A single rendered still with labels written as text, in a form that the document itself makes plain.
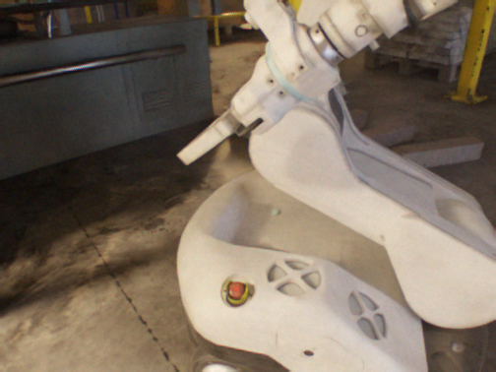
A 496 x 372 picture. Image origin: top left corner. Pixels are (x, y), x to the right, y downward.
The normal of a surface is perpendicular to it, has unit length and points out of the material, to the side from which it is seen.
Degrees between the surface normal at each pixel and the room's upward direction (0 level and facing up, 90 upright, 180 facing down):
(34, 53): 90
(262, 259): 0
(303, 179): 91
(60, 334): 0
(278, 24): 79
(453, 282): 90
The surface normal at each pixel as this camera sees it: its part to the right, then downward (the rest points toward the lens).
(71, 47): 0.61, 0.38
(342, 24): -0.44, 0.28
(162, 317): -0.04, -0.87
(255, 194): 0.05, 0.24
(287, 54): -0.55, 0.05
